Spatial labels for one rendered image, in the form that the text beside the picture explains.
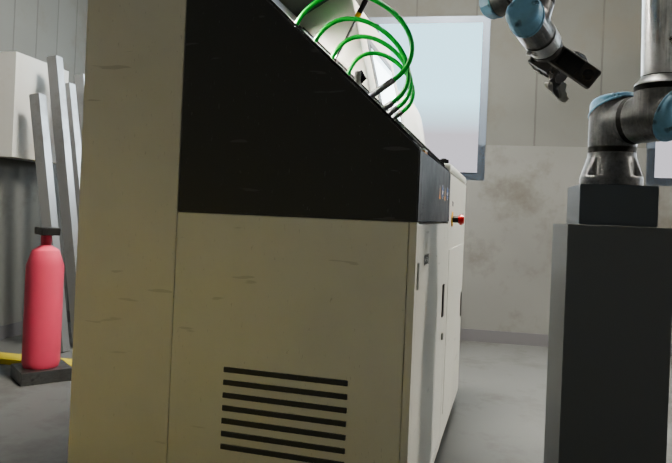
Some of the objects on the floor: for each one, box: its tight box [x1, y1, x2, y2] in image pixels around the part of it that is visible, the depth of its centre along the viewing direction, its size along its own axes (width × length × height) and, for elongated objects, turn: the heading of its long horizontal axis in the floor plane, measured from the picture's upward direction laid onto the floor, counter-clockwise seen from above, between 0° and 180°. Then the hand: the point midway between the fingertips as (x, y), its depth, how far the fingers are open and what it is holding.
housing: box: [68, 0, 189, 463], centre depth 224 cm, size 140×28×150 cm
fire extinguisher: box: [11, 227, 72, 387], centre depth 288 cm, size 30×30×69 cm
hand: (577, 88), depth 156 cm, fingers open, 7 cm apart
